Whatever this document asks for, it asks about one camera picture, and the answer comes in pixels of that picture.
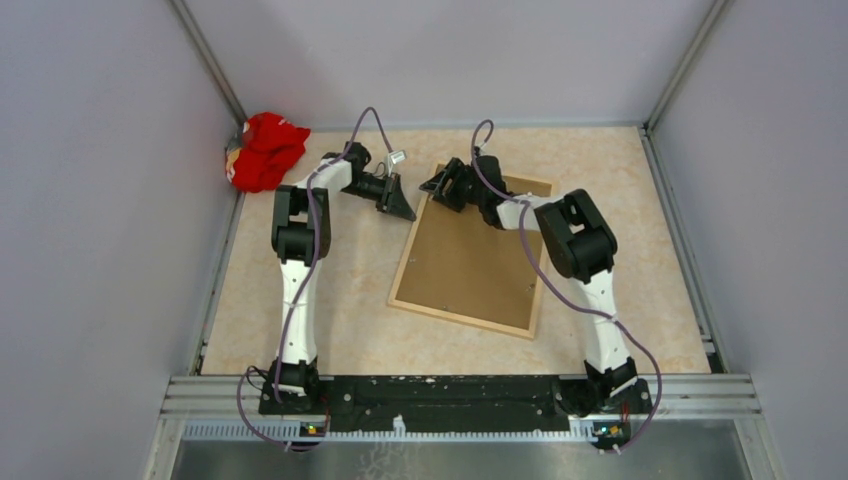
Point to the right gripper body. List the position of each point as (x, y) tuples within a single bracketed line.
[(470, 194)]

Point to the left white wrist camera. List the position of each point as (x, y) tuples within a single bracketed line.
[(393, 159)]

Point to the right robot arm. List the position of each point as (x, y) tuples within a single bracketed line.
[(581, 246)]

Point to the red cloth doll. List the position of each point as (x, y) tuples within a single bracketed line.
[(267, 147)]

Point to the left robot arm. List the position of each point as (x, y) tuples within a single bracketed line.
[(301, 237)]

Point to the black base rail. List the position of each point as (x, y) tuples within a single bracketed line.
[(454, 404)]

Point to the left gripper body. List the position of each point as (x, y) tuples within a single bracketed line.
[(370, 188)]

